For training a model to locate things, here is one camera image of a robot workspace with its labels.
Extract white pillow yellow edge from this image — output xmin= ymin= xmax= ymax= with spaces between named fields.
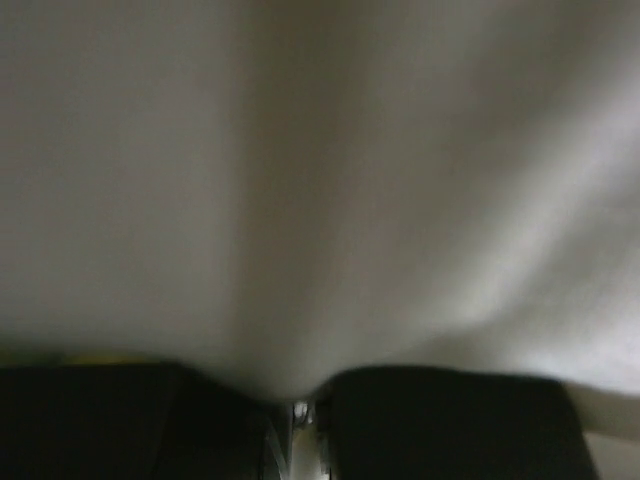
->
xmin=1 ymin=1 xmax=639 ymax=438

